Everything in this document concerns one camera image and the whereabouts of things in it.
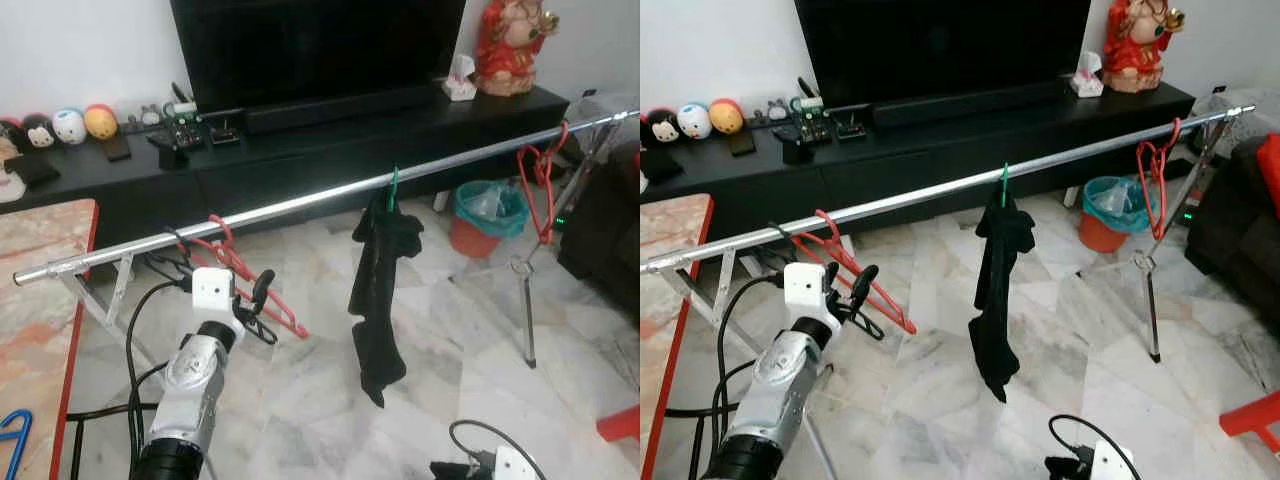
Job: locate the red plastic clothes hanger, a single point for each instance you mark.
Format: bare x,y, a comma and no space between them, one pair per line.
908,326
546,225
1160,225
300,330

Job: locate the black printed t-shirt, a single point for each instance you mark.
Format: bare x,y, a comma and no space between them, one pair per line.
385,280
1003,280

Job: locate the green clothes hanger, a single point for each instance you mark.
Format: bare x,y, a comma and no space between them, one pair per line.
392,190
1005,185

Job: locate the blue clothes hanger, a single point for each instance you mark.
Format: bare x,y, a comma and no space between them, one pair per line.
25,420

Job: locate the black TV console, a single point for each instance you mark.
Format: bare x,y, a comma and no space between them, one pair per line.
300,170
900,165

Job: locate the black phone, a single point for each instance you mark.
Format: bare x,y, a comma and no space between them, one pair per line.
115,148
741,143

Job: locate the green circuit board device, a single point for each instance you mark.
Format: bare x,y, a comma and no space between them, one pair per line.
185,120
812,115

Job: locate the marble-pattern folding table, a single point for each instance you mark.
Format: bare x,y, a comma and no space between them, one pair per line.
40,300
670,280

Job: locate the red plastic stool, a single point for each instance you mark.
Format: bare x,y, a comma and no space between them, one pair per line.
1250,415
620,422

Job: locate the small grey toy figure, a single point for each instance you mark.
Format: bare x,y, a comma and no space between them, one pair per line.
777,110
150,115

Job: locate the orange round plush toy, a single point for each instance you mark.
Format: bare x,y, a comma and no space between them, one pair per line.
726,117
100,122

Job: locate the white round plush toy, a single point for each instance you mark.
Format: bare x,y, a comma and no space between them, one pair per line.
69,127
694,122

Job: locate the small black stand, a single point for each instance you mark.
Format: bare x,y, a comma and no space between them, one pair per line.
655,165
30,168

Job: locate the black round plush toy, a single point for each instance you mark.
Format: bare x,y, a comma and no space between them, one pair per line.
38,132
662,127

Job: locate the red bin with green bag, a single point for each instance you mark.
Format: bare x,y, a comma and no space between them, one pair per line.
1115,210
485,215

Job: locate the black television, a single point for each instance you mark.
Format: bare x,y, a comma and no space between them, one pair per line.
310,50
940,45

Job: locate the flat white box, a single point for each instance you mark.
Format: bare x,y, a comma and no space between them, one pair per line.
10,185

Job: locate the small white pink ornament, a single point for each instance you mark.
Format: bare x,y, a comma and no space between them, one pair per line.
1087,77
460,80

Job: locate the red seated figurine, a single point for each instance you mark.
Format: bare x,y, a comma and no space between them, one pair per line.
510,50
1138,45

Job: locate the red cushion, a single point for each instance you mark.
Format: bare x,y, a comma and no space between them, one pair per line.
1270,170

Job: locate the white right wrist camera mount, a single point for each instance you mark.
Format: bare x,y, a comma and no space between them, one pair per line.
1115,462
512,465

